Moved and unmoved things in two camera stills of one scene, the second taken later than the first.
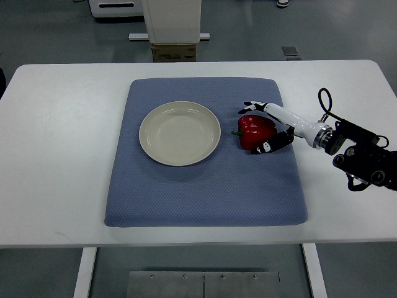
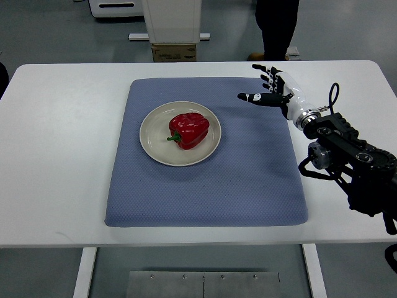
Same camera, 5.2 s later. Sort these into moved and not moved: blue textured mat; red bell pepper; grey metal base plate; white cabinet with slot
Moved: red bell pepper
Not moved: grey metal base plate; white cabinet with slot; blue textured mat
